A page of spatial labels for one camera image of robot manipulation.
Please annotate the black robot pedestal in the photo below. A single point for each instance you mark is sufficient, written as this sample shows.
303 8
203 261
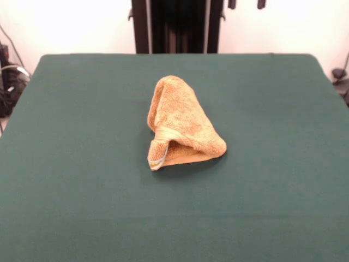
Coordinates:
177 27

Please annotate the dark green table cloth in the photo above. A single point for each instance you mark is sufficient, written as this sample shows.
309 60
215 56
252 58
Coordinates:
81 177

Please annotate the black power strip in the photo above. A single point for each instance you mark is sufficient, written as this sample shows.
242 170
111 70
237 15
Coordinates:
338 73

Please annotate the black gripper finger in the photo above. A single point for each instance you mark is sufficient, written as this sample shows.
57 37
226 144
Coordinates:
261 3
233 3

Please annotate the orange terry towel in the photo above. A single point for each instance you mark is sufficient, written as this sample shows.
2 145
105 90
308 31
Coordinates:
185 120

